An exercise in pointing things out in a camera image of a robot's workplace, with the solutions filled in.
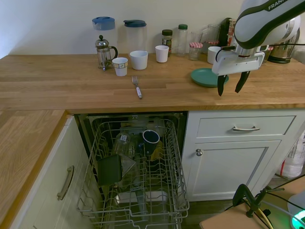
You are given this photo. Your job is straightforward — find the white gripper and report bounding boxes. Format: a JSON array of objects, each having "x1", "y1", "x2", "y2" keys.
[{"x1": 211, "y1": 47, "x2": 266, "y2": 97}]

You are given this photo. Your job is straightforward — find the fork with white handle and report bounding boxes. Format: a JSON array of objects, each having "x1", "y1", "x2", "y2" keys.
[{"x1": 132, "y1": 75, "x2": 143, "y2": 100}]

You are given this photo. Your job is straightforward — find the dishwasher with open door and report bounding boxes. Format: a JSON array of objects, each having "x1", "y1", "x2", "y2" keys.
[{"x1": 74, "y1": 112, "x2": 189, "y2": 229}]

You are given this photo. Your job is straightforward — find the green plate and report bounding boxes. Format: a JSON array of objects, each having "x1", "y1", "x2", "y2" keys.
[{"x1": 190, "y1": 68, "x2": 230, "y2": 88}]

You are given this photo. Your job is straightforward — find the white drawer front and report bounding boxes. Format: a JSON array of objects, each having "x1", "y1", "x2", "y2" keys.
[{"x1": 196, "y1": 115, "x2": 297, "y2": 138}]

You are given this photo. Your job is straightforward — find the glass jar checkered lid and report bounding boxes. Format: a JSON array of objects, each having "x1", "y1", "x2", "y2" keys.
[{"x1": 189, "y1": 42, "x2": 203, "y2": 62}]

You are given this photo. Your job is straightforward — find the jar with printed label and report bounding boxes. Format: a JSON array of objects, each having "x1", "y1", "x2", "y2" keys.
[{"x1": 228, "y1": 19, "x2": 237, "y2": 47}]

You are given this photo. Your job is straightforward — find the black bottle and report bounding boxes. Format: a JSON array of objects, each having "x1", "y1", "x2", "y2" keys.
[{"x1": 218, "y1": 17, "x2": 233, "y2": 47}]

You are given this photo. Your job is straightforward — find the tall empty glass jar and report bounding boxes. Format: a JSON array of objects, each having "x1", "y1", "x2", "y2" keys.
[{"x1": 206, "y1": 23, "x2": 220, "y2": 43}]

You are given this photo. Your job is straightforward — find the clear glass tumbler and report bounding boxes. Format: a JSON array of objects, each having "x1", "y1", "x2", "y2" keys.
[{"x1": 190, "y1": 31, "x2": 203, "y2": 45}]

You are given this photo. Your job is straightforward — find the clear bottle green cap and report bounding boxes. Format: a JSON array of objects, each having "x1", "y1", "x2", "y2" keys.
[{"x1": 176, "y1": 23, "x2": 188, "y2": 57}]

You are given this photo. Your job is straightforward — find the dark jar with black lid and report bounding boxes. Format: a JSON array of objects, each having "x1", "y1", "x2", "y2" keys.
[{"x1": 161, "y1": 29, "x2": 173, "y2": 57}]

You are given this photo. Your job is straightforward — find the white cabinet door with knob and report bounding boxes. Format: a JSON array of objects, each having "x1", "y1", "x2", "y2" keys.
[{"x1": 188, "y1": 139, "x2": 283, "y2": 196}]

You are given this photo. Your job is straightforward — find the wide white cup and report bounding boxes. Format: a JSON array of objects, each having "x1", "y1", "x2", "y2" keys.
[{"x1": 129, "y1": 50, "x2": 149, "y2": 71}]

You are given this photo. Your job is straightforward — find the dark blue mug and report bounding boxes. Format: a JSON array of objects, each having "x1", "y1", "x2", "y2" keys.
[{"x1": 142, "y1": 130, "x2": 161, "y2": 156}]

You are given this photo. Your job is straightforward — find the white printed plastic bag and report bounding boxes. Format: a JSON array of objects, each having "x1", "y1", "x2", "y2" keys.
[{"x1": 278, "y1": 130, "x2": 305, "y2": 178}]

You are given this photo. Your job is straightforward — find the yellow plastic item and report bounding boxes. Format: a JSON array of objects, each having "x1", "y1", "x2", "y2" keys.
[{"x1": 150, "y1": 140, "x2": 165, "y2": 161}]

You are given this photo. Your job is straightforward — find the clear pitcher dark blue lid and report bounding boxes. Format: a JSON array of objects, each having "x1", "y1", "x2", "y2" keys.
[{"x1": 123, "y1": 19, "x2": 147, "y2": 54}]

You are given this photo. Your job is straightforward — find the black clamp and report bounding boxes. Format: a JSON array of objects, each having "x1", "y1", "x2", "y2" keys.
[{"x1": 232, "y1": 183, "x2": 285, "y2": 218}]

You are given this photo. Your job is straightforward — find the small white printed cup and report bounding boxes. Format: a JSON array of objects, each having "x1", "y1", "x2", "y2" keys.
[{"x1": 112, "y1": 57, "x2": 129, "y2": 77}]

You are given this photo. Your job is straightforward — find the glass jar with label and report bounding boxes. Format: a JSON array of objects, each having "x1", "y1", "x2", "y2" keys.
[{"x1": 112, "y1": 133, "x2": 135, "y2": 158}]

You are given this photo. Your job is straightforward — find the clear glass bowl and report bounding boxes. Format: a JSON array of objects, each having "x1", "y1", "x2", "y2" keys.
[{"x1": 118, "y1": 154, "x2": 140, "y2": 189}]

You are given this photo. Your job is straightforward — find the glass French press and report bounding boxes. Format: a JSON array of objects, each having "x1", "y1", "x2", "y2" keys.
[{"x1": 95, "y1": 35, "x2": 119, "y2": 72}]

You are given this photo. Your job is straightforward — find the plywood board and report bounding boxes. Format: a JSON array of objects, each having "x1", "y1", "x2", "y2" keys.
[{"x1": 199, "y1": 200, "x2": 270, "y2": 229}]

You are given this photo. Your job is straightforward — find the white device green light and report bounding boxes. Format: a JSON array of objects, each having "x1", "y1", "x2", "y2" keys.
[{"x1": 287, "y1": 192, "x2": 305, "y2": 229}]

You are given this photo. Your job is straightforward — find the clear pitcher light blue lid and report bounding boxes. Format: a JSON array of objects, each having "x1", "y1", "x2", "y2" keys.
[{"x1": 91, "y1": 16, "x2": 117, "y2": 55}]

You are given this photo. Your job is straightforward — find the dark square container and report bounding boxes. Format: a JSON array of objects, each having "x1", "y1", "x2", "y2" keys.
[{"x1": 97, "y1": 154, "x2": 123, "y2": 187}]

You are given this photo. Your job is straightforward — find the cream cabinet door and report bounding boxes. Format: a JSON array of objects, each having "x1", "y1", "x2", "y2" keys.
[{"x1": 10, "y1": 116, "x2": 103, "y2": 229}]

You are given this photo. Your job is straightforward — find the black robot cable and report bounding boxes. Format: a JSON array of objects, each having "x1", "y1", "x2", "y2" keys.
[{"x1": 215, "y1": 42, "x2": 305, "y2": 63}]

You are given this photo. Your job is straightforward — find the metal drawer handle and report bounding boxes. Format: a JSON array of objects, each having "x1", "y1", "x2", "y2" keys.
[{"x1": 233, "y1": 125, "x2": 261, "y2": 132}]

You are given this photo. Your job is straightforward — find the grey wire dishwasher rack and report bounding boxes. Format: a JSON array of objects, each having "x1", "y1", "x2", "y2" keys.
[{"x1": 76, "y1": 119, "x2": 190, "y2": 229}]

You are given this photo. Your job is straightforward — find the white cable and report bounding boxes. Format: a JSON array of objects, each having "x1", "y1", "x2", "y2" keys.
[{"x1": 262, "y1": 201, "x2": 294, "y2": 217}]

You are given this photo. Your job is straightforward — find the yellow cable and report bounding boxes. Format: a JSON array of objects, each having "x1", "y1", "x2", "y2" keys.
[{"x1": 259, "y1": 207, "x2": 275, "y2": 229}]

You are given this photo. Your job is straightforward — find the long metal cabinet handle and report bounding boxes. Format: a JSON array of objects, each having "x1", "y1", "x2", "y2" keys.
[{"x1": 56, "y1": 165, "x2": 75, "y2": 201}]

